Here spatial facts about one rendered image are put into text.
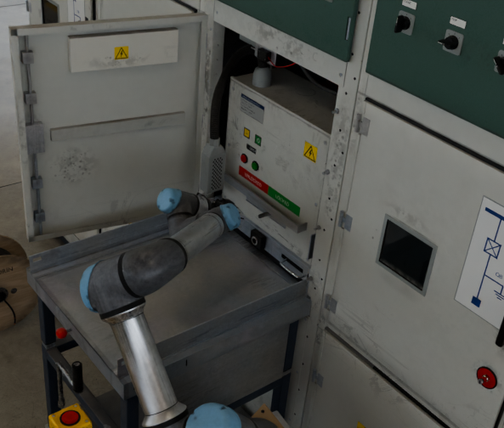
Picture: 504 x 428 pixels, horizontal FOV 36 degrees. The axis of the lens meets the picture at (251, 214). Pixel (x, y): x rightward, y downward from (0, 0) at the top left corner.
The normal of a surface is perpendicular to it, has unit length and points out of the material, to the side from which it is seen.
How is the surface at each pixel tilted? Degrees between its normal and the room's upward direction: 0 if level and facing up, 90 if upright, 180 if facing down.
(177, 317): 0
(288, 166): 90
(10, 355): 0
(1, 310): 90
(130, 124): 90
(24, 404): 0
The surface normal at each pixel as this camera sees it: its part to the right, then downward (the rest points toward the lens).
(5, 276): 0.57, 0.47
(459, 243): -0.79, 0.27
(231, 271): 0.08, -0.84
